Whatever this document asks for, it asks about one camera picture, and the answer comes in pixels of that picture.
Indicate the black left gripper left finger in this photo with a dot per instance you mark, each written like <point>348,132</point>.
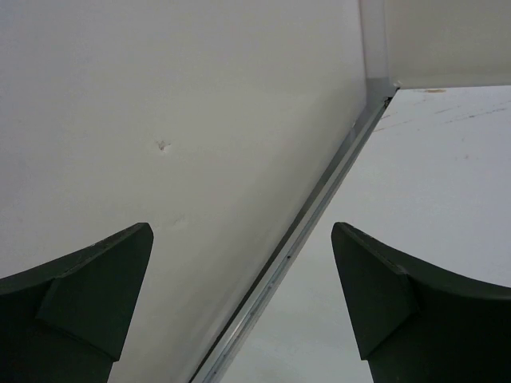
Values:
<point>67,320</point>

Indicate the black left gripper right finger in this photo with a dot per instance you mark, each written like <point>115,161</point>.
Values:
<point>416,322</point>

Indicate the aluminium table edge rail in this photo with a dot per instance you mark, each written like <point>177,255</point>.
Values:
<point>212,368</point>

